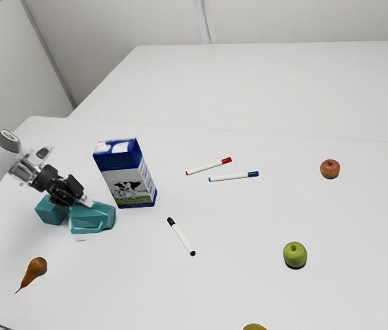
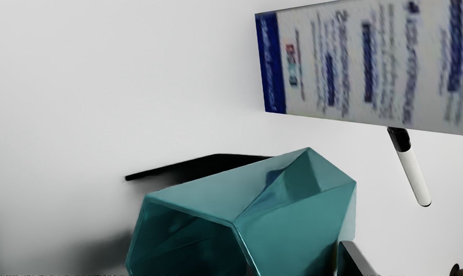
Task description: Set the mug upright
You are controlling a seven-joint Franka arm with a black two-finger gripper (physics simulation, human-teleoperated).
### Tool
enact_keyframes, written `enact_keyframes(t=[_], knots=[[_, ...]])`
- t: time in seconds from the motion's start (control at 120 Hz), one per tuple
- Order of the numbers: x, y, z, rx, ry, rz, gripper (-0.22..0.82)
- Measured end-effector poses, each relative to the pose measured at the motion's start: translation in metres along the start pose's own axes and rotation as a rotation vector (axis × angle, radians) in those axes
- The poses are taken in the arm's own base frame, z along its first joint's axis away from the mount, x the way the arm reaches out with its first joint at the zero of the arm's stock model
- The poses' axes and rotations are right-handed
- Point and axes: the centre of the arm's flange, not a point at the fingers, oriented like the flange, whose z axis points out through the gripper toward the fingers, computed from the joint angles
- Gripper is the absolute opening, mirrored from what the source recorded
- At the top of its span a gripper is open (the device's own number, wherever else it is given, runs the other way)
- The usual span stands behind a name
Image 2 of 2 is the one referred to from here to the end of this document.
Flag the white pen with black cap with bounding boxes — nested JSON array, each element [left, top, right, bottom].
[[387, 126, 433, 208]]

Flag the white carton with blue print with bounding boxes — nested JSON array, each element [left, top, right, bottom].
[[254, 0, 463, 138]]

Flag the teal faceted mug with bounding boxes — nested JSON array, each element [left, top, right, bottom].
[[125, 147, 378, 276]]

